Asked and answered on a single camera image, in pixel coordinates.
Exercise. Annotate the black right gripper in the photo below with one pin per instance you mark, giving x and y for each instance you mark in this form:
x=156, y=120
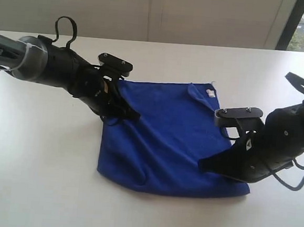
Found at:
x=262, y=153

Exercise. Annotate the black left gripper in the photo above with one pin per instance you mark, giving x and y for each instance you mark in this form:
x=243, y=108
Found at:
x=98, y=89

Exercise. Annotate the blue microfibre cloth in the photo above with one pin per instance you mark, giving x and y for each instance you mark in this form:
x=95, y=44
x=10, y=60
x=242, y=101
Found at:
x=159, y=152

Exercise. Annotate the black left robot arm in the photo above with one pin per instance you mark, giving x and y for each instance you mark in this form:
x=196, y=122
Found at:
x=37, y=60

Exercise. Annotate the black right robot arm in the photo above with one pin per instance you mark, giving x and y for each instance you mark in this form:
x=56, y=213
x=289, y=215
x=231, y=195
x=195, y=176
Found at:
x=262, y=148

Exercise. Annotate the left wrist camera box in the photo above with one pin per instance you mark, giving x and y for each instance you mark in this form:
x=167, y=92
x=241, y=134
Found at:
x=114, y=64

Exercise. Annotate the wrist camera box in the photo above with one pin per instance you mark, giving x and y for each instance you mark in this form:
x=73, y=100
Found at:
x=114, y=64
x=246, y=118

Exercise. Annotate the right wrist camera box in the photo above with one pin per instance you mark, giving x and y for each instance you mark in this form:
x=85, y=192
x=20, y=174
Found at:
x=246, y=118

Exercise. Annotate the dark window frame post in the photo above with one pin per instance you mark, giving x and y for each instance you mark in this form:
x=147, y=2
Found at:
x=291, y=25

